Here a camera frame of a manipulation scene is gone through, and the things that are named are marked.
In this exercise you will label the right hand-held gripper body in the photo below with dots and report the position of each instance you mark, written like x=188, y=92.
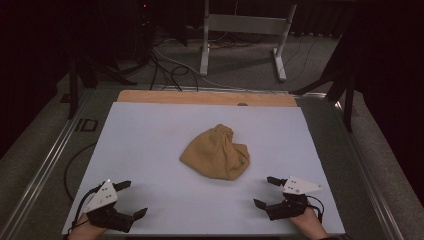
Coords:
x=298, y=186

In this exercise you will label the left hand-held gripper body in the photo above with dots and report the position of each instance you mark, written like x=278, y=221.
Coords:
x=101, y=197

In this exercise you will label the tan garment with mushroom patch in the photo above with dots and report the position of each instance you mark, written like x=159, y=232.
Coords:
x=213, y=156

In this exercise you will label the person's left hand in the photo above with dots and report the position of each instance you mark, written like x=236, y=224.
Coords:
x=85, y=230

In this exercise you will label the person's right hand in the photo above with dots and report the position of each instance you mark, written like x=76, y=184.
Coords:
x=308, y=225

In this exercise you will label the white table mat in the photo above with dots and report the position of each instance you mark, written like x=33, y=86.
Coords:
x=150, y=140

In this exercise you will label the black metal stand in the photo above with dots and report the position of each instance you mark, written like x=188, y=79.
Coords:
x=72, y=93
x=348, y=106

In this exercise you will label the aluminium floor rail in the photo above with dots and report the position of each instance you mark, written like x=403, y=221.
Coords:
x=43, y=170
x=370, y=186

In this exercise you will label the white metal stand frame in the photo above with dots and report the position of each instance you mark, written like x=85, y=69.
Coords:
x=246, y=24

